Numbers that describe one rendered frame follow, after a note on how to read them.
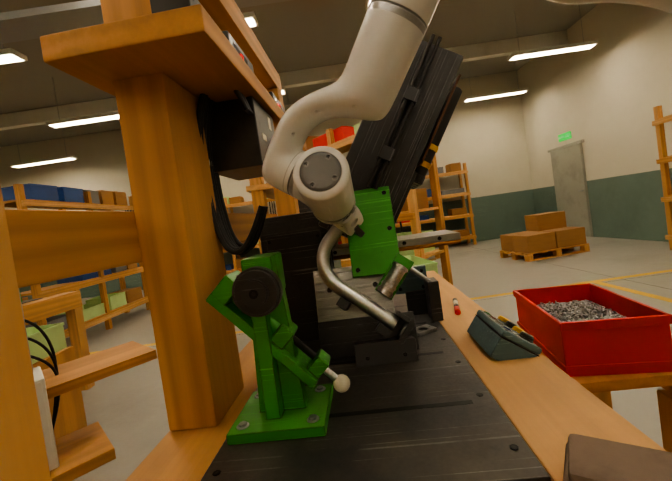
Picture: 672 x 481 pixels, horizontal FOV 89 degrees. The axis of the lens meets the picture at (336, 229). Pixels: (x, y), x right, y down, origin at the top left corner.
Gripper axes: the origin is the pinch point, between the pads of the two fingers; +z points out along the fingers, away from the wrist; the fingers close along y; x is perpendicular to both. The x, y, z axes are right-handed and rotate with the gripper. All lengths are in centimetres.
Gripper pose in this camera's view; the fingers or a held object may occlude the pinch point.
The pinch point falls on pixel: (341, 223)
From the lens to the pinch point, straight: 80.0
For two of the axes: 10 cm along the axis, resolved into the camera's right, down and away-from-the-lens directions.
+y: -7.8, -5.8, 2.2
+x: -6.1, 7.8, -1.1
